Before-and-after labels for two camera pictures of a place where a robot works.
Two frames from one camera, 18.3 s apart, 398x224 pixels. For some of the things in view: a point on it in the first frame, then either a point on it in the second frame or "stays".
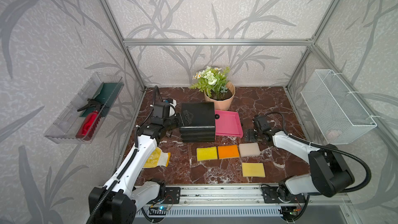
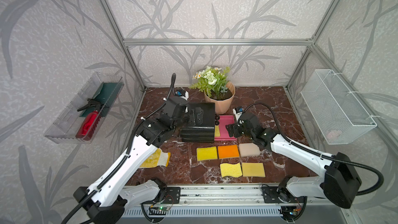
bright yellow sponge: [207, 153] stays
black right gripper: [251, 132] to [235, 127]
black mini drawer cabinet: [202, 128] stays
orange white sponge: [249, 149] stays
